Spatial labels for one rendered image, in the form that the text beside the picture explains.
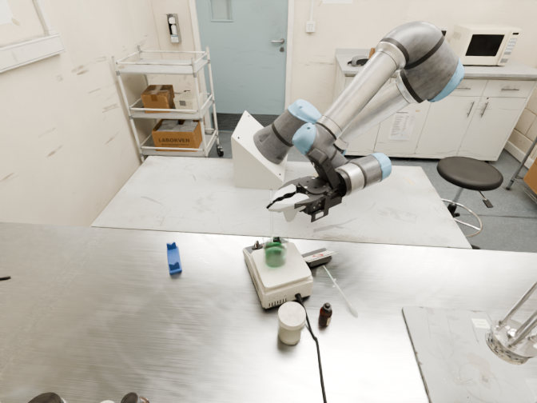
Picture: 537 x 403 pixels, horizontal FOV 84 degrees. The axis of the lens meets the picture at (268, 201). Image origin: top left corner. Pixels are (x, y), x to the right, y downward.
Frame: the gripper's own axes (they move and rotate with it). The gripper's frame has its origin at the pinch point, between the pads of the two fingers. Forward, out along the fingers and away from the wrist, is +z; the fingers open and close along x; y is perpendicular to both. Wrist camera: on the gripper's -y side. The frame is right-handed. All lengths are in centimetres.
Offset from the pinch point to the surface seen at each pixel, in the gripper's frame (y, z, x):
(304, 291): 22.3, -3.0, -9.7
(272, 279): 16.9, 3.8, -5.9
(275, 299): 21.7, 4.5, -8.0
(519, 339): 6.2, -18.2, -43.3
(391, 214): 27, -49, 1
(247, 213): 26.0, -7.2, 27.8
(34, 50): -8, 41, 172
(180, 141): 83, -35, 213
